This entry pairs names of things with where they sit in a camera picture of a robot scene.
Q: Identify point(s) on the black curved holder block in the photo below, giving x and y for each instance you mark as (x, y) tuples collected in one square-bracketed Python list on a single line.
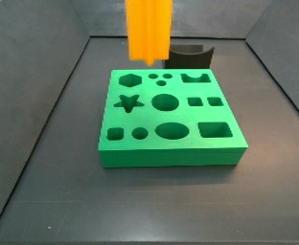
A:
[(189, 57)]

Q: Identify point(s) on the green shape sorter block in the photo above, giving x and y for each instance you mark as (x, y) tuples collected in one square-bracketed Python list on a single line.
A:
[(167, 119)]

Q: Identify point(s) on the orange star-shaped peg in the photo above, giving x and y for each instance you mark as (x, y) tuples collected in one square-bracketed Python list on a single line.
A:
[(149, 26)]

